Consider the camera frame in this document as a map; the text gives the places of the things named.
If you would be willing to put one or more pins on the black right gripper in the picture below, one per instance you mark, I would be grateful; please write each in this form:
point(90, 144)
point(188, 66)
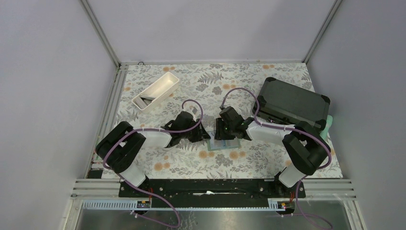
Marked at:
point(219, 134)

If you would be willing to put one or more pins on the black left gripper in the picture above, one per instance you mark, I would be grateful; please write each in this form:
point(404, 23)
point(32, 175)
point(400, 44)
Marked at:
point(201, 134)

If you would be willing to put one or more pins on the green card holder wallet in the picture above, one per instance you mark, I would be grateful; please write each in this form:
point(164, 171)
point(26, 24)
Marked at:
point(214, 145)

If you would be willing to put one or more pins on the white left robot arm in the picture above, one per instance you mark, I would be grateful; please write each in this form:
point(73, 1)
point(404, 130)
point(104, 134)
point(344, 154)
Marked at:
point(121, 146)

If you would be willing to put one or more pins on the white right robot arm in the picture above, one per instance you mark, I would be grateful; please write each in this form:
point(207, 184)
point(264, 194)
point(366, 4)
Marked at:
point(304, 145)

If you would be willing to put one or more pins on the floral patterned table mat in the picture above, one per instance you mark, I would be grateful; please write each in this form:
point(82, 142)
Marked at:
point(210, 85)

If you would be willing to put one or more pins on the black hard carrying case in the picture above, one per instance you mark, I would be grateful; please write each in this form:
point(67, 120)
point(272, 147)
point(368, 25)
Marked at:
point(287, 104)

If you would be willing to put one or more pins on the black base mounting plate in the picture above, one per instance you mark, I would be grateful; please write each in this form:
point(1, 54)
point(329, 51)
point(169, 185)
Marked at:
point(211, 193)

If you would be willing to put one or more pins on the white rectangular plastic tray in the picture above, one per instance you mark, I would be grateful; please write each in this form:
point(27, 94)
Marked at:
point(160, 90)

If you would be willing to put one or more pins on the mint green cylindrical object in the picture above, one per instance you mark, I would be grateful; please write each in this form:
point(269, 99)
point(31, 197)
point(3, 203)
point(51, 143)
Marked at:
point(324, 132)

